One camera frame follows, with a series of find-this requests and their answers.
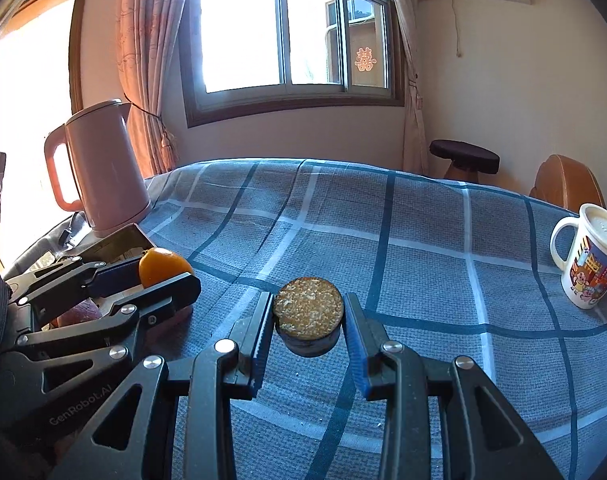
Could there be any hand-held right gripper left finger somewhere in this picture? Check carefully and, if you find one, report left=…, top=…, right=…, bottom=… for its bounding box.
left=48, top=290, right=275, bottom=480

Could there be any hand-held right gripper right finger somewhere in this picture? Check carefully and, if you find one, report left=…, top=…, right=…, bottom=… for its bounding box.
left=343, top=291, right=567, bottom=480

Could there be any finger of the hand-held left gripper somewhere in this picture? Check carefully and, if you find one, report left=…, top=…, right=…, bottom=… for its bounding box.
left=3, top=255, right=144, bottom=311
left=16, top=271, right=202, bottom=396

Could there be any oval orange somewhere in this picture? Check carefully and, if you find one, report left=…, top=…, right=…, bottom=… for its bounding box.
left=138, top=247, right=195, bottom=289

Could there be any pink tin box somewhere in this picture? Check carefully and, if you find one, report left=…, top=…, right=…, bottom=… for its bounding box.
left=78, top=223, right=196, bottom=326

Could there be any purple round fruit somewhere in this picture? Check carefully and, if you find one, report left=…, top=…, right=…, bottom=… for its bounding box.
left=58, top=299, right=104, bottom=326

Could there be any dark jar with speckled lid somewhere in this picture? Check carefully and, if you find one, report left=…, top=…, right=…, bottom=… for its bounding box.
left=272, top=276, right=344, bottom=358

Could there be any pink electric kettle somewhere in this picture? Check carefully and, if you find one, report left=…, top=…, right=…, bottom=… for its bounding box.
left=44, top=99, right=151, bottom=238

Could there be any blue plaid tablecloth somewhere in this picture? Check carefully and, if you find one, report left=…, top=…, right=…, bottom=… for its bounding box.
left=3, top=158, right=607, bottom=480

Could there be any curtain tassel tieback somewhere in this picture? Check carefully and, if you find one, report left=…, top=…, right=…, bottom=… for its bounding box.
left=130, top=102, right=179, bottom=171

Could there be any wooden framed balcony window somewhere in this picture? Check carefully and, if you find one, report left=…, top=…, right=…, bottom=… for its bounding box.
left=0, top=0, right=91, bottom=281

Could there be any black round stool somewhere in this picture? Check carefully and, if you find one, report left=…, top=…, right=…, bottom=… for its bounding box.
left=429, top=139, right=501, bottom=182

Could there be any narrow pink curtain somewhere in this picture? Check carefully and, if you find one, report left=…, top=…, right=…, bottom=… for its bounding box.
left=381, top=0, right=430, bottom=176

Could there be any white printed mug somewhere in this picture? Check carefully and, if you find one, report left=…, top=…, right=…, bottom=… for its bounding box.
left=550, top=203, right=607, bottom=310

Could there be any wide pink curtain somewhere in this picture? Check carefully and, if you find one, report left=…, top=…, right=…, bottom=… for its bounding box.
left=114, top=0, right=204, bottom=178

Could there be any wooden chair back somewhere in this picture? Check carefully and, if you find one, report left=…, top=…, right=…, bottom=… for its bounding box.
left=528, top=154, right=607, bottom=211

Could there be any wooden framed sliding window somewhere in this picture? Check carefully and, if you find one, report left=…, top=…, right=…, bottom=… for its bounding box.
left=180, top=0, right=407, bottom=128

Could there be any white mug lid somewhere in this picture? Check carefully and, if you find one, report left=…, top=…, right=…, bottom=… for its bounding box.
left=581, top=203, right=607, bottom=263

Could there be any red paper window sticker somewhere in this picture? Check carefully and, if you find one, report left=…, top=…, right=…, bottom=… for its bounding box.
left=354, top=47, right=377, bottom=73

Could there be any air conditioner cable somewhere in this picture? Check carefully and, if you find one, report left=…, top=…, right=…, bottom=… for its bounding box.
left=451, top=0, right=465, bottom=58

